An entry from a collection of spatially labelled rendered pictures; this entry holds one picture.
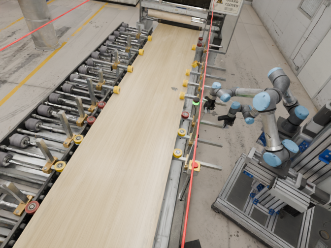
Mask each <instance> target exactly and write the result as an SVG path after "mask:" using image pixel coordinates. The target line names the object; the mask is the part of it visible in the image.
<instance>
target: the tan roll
mask: <svg viewBox="0 0 331 248"><path fill-rule="evenodd" d="M143 12H144V13H148V16H150V17H155V18H161V19H166V20H171V21H176V22H181V23H186V24H191V22H195V23H200V24H205V23H206V22H202V21H197V20H192V17H191V16H186V15H181V14H175V13H170V12H165V11H160V10H154V9H148V11H145V10H144V11H143Z"/></svg>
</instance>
